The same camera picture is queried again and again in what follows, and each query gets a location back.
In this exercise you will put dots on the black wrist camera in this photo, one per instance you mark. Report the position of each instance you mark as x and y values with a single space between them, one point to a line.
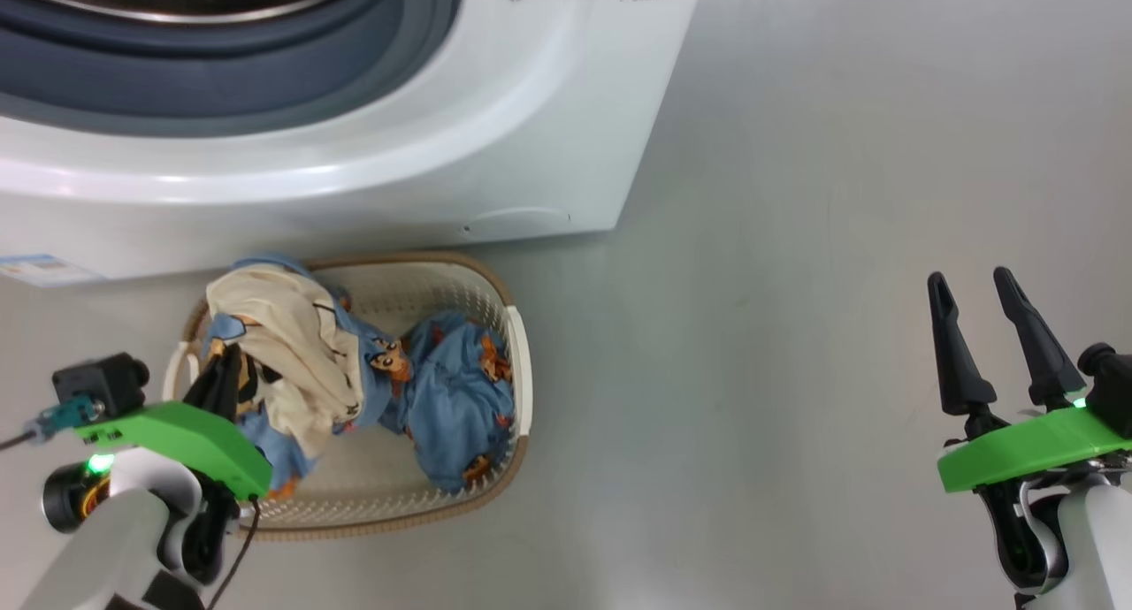
97 382
1114 389

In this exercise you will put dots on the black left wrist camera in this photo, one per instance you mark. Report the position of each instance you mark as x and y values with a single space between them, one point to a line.
97 382

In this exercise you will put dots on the blue energy label sticker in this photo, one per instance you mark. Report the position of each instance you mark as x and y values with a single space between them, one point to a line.
44 270

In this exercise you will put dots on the grey rubber door gasket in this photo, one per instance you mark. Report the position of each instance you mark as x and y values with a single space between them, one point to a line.
221 71

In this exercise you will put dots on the cream perforated laundry basket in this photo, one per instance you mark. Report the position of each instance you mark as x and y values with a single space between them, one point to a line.
442 283

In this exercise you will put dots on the round white filter cover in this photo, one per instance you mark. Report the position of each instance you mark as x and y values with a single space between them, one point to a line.
517 221

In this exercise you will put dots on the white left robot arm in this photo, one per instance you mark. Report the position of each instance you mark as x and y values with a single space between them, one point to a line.
106 548

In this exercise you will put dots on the blue and cream cartoon garment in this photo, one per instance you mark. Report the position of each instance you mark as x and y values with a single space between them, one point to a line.
292 354

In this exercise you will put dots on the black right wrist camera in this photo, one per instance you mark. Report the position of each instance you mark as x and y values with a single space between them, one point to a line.
1114 389

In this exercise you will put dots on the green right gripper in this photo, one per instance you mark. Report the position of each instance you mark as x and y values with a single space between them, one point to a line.
1026 446

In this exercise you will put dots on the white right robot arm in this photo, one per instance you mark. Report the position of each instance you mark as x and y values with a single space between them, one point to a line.
1105 539

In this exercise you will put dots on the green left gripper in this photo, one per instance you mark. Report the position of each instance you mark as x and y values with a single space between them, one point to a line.
195 438

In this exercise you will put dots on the blue cartoon print garment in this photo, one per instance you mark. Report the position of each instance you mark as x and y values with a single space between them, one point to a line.
460 398

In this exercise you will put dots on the white front-load washing machine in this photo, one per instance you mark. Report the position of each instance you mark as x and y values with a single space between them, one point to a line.
531 106

